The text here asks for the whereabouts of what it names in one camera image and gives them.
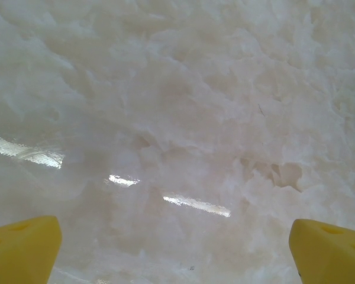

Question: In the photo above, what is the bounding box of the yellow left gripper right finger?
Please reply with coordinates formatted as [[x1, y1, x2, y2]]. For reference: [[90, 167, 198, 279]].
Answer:
[[289, 218, 355, 284]]

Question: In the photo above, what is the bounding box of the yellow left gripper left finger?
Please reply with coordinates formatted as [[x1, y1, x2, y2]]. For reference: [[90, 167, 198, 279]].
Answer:
[[0, 215, 63, 284]]

